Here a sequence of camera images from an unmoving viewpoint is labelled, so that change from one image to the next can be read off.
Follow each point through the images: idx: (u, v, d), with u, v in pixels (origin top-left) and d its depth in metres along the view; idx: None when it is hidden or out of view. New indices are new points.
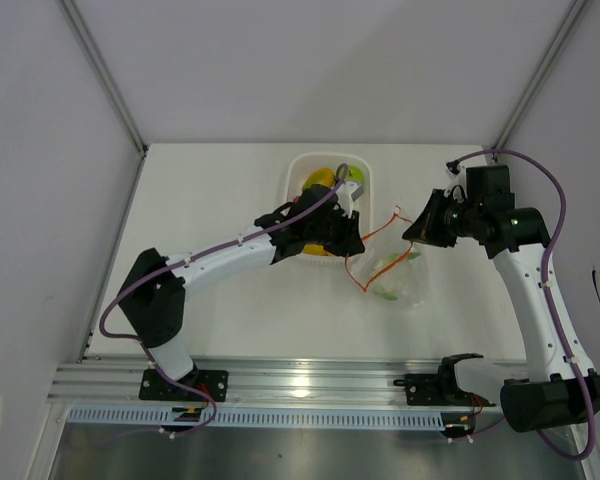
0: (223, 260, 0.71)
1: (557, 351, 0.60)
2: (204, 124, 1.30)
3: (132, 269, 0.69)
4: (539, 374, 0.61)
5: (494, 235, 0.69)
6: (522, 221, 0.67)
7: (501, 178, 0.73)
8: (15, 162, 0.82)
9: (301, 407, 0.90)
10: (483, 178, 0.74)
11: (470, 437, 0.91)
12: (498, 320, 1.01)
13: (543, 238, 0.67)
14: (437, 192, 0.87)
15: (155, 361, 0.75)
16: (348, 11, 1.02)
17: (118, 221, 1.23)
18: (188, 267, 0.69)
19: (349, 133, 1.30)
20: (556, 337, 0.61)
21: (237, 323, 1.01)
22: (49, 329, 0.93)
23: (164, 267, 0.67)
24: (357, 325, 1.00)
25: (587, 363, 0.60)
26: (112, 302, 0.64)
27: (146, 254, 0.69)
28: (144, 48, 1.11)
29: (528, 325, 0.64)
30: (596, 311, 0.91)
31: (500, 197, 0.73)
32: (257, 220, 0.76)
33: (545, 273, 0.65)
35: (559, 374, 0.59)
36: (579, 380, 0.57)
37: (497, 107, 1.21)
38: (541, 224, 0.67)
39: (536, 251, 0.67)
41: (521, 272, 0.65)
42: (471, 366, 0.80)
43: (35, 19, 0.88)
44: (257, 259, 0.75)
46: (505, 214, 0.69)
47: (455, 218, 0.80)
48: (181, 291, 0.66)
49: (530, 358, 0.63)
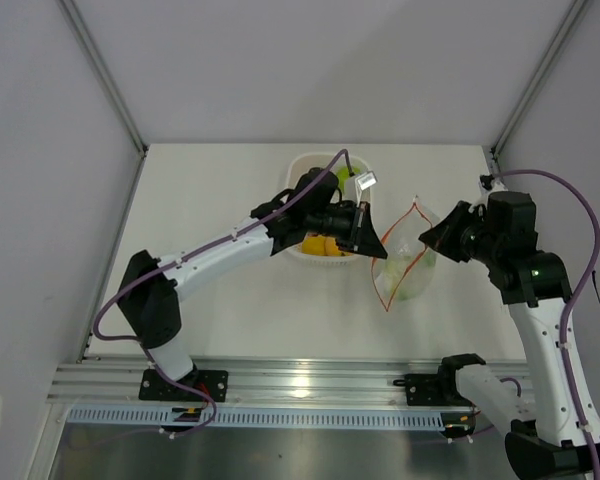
0: (215, 258, 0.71)
1: (570, 415, 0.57)
2: (205, 124, 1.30)
3: (126, 272, 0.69)
4: (548, 436, 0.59)
5: (512, 282, 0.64)
6: (544, 270, 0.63)
7: (528, 218, 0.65)
8: (15, 162, 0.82)
9: (302, 407, 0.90)
10: (508, 215, 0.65)
11: (469, 437, 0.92)
12: (497, 320, 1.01)
13: (564, 290, 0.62)
14: (463, 205, 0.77)
15: (154, 362, 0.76)
16: (349, 11, 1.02)
17: (118, 221, 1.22)
18: (180, 267, 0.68)
19: (350, 132, 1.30)
20: (569, 399, 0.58)
21: (238, 324, 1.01)
22: (49, 330, 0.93)
23: (158, 269, 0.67)
24: (359, 327, 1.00)
25: None
26: (111, 301, 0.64)
27: (139, 256, 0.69)
28: (144, 48, 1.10)
29: (541, 383, 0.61)
30: (596, 311, 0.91)
31: (522, 238, 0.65)
32: (253, 213, 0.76)
33: (564, 334, 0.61)
35: (571, 440, 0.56)
36: (591, 448, 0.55)
37: (497, 108, 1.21)
38: (564, 275, 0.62)
39: (556, 306, 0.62)
41: (538, 330, 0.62)
42: (473, 381, 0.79)
43: (35, 19, 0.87)
44: (253, 253, 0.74)
46: (525, 261, 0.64)
47: (471, 239, 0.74)
48: (173, 294, 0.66)
49: (540, 415, 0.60)
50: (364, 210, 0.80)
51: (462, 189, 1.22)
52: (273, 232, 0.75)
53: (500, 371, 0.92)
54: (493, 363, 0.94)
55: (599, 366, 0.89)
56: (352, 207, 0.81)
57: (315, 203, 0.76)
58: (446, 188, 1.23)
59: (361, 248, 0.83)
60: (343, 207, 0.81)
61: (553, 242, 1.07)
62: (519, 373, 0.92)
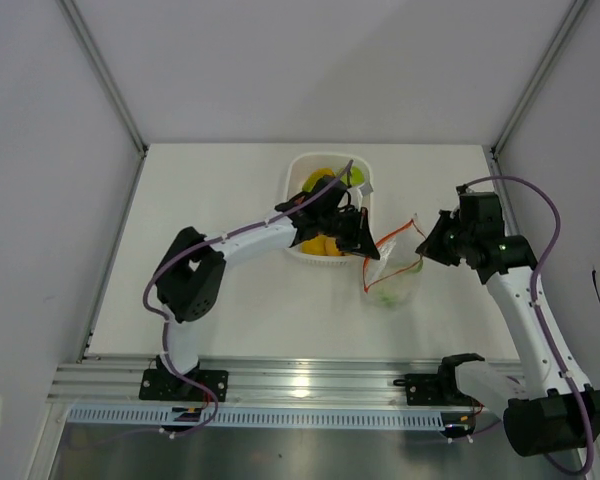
0: (256, 237, 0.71)
1: (552, 366, 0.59)
2: (204, 124, 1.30)
3: (173, 246, 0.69)
4: (536, 391, 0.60)
5: (485, 260, 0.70)
6: (510, 247, 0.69)
7: (493, 206, 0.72)
8: (14, 162, 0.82)
9: (302, 407, 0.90)
10: (474, 206, 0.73)
11: (470, 437, 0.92)
12: (496, 320, 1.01)
13: (530, 260, 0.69)
14: (444, 212, 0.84)
15: (166, 350, 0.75)
16: (348, 11, 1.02)
17: (118, 221, 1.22)
18: (225, 243, 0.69)
19: (350, 132, 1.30)
20: (550, 352, 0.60)
21: (238, 324, 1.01)
22: (49, 330, 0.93)
23: (204, 242, 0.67)
24: (359, 326, 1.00)
25: (583, 378, 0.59)
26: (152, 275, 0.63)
27: (184, 232, 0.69)
28: (144, 47, 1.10)
29: (522, 343, 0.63)
30: (596, 311, 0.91)
31: (490, 224, 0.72)
32: (278, 206, 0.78)
33: (534, 292, 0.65)
35: (556, 389, 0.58)
36: (576, 394, 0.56)
37: (497, 107, 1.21)
38: (528, 248, 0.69)
39: (524, 273, 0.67)
41: (511, 293, 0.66)
42: (473, 373, 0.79)
43: (34, 18, 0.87)
44: (281, 241, 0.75)
46: (493, 240, 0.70)
47: (452, 238, 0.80)
48: (222, 264, 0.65)
49: (527, 376, 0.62)
50: (364, 213, 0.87)
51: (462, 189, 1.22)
52: (296, 223, 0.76)
53: (500, 371, 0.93)
54: (493, 363, 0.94)
55: (599, 366, 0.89)
56: (355, 211, 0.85)
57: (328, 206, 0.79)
58: (446, 188, 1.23)
59: (364, 246, 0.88)
60: (349, 211, 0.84)
61: (553, 242, 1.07)
62: (518, 373, 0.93)
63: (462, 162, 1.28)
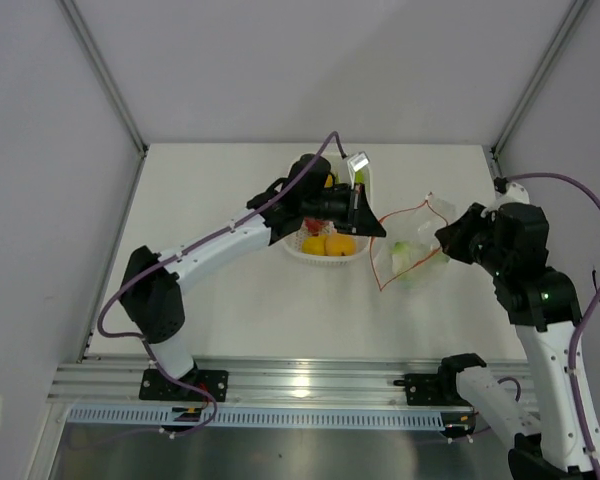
0: (215, 250, 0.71)
1: (578, 441, 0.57)
2: (204, 124, 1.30)
3: (127, 270, 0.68)
4: (555, 457, 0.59)
5: (520, 304, 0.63)
6: (554, 291, 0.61)
7: (540, 237, 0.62)
8: (14, 161, 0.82)
9: (302, 407, 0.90)
10: (518, 233, 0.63)
11: (469, 437, 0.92)
12: (496, 320, 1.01)
13: (575, 313, 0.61)
14: (474, 210, 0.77)
15: (155, 360, 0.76)
16: (349, 11, 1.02)
17: (118, 221, 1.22)
18: (180, 261, 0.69)
19: (350, 132, 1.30)
20: (577, 425, 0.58)
21: (239, 325, 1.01)
22: (49, 330, 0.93)
23: (158, 264, 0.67)
24: (360, 327, 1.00)
25: None
26: (113, 300, 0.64)
27: (138, 252, 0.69)
28: (144, 47, 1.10)
29: (548, 405, 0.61)
30: (596, 311, 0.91)
31: (532, 256, 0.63)
32: (250, 203, 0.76)
33: (573, 359, 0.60)
35: (577, 466, 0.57)
36: (598, 475, 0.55)
37: (497, 108, 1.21)
38: (574, 296, 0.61)
39: (566, 331, 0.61)
41: (547, 355, 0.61)
42: (474, 387, 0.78)
43: (35, 18, 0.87)
44: (250, 243, 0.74)
46: (535, 282, 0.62)
47: (479, 248, 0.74)
48: (176, 287, 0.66)
49: (545, 436, 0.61)
50: (358, 191, 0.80)
51: (463, 190, 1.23)
52: (270, 221, 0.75)
53: (501, 371, 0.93)
54: (493, 363, 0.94)
55: None
56: (346, 189, 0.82)
57: (309, 188, 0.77)
58: (446, 188, 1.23)
59: (360, 230, 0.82)
60: (338, 190, 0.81)
61: (553, 242, 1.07)
62: (519, 373, 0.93)
63: (462, 162, 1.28)
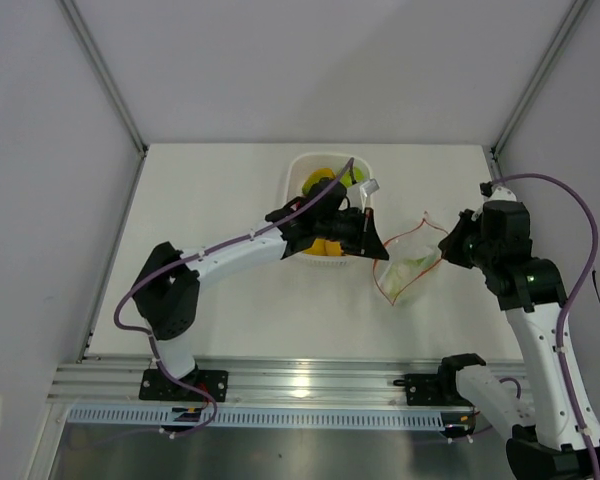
0: (235, 254, 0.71)
1: (569, 419, 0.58)
2: (205, 125, 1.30)
3: (145, 264, 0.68)
4: (548, 440, 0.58)
5: (509, 289, 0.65)
6: (539, 276, 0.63)
7: (523, 224, 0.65)
8: (14, 161, 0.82)
9: (301, 407, 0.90)
10: (503, 223, 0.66)
11: (470, 437, 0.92)
12: (497, 322, 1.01)
13: (560, 295, 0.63)
14: (464, 214, 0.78)
15: (158, 358, 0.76)
16: (349, 11, 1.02)
17: (118, 222, 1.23)
18: (202, 260, 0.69)
19: (350, 133, 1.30)
20: (568, 403, 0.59)
21: (240, 325, 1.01)
22: (49, 330, 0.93)
23: (179, 260, 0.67)
24: (360, 327, 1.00)
25: (599, 432, 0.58)
26: (127, 295, 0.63)
27: (159, 247, 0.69)
28: (144, 47, 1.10)
29: (539, 387, 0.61)
30: (596, 311, 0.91)
31: (518, 245, 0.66)
32: (268, 216, 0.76)
33: (560, 338, 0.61)
35: (570, 444, 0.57)
36: (591, 451, 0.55)
37: (497, 108, 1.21)
38: (558, 280, 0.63)
39: (552, 311, 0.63)
41: (535, 335, 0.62)
42: (473, 382, 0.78)
43: (35, 19, 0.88)
44: (267, 254, 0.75)
46: (520, 267, 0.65)
47: (471, 247, 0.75)
48: (195, 284, 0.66)
49: (539, 419, 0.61)
50: (368, 216, 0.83)
51: (462, 190, 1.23)
52: (286, 235, 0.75)
53: (501, 371, 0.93)
54: (493, 363, 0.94)
55: (599, 366, 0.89)
56: (357, 213, 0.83)
57: (323, 211, 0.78)
58: (446, 188, 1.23)
59: (368, 252, 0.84)
60: (350, 213, 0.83)
61: (553, 242, 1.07)
62: (519, 372, 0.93)
63: (461, 162, 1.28)
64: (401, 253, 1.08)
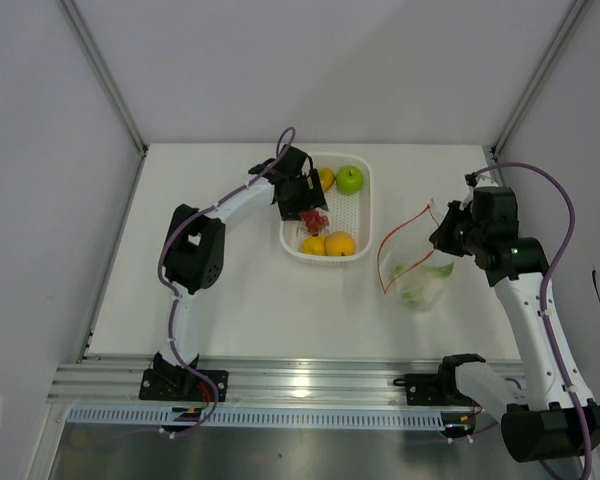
0: (241, 201, 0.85)
1: (556, 379, 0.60)
2: (204, 123, 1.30)
3: (172, 226, 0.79)
4: (538, 403, 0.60)
5: (495, 263, 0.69)
6: (522, 250, 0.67)
7: (509, 205, 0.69)
8: (14, 163, 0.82)
9: (302, 407, 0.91)
10: (489, 203, 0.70)
11: (470, 437, 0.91)
12: (497, 323, 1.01)
13: (543, 266, 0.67)
14: (453, 204, 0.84)
15: (173, 338, 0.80)
16: (348, 12, 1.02)
17: (118, 222, 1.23)
18: (218, 210, 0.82)
19: (349, 133, 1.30)
20: (555, 365, 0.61)
21: (240, 324, 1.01)
22: (49, 329, 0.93)
23: (199, 214, 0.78)
24: (361, 326, 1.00)
25: (587, 393, 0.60)
26: (164, 248, 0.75)
27: (178, 210, 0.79)
28: (144, 48, 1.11)
29: (527, 352, 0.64)
30: (597, 311, 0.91)
31: (503, 224, 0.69)
32: (251, 170, 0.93)
33: (544, 302, 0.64)
35: (558, 402, 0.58)
36: (577, 410, 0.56)
37: (497, 108, 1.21)
38: (541, 253, 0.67)
39: (535, 279, 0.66)
41: (520, 300, 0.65)
42: (472, 374, 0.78)
43: (35, 20, 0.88)
44: (261, 198, 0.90)
46: (505, 242, 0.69)
47: (461, 234, 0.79)
48: (222, 229, 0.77)
49: (529, 385, 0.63)
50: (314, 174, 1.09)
51: (462, 190, 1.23)
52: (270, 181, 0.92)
53: (501, 371, 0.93)
54: (493, 363, 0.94)
55: (599, 366, 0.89)
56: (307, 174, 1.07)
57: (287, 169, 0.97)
58: (446, 188, 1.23)
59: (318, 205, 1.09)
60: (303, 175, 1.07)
61: (552, 241, 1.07)
62: (519, 372, 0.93)
63: (461, 162, 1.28)
64: (399, 248, 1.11)
